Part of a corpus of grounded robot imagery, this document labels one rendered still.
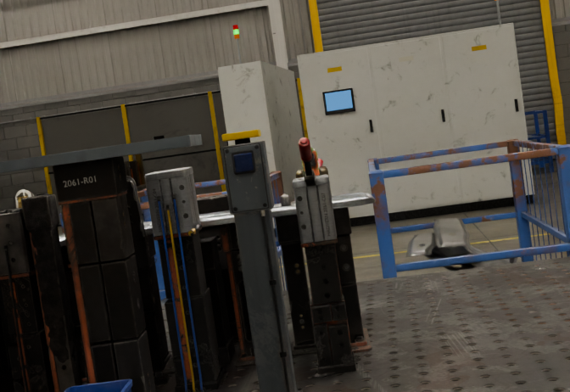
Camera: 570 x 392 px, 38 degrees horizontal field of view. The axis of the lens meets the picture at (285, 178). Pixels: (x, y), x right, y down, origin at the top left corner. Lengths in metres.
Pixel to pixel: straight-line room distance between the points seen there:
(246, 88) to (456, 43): 2.39
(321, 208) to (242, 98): 8.03
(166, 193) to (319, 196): 0.28
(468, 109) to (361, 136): 1.21
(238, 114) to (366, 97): 1.45
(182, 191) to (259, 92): 7.97
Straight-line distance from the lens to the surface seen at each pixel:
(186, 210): 1.53
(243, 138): 1.36
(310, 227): 1.52
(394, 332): 1.81
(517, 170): 4.56
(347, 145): 9.43
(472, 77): 9.50
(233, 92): 9.54
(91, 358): 1.45
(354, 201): 1.63
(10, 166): 1.40
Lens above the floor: 1.15
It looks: 3 degrees down
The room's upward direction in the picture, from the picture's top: 8 degrees counter-clockwise
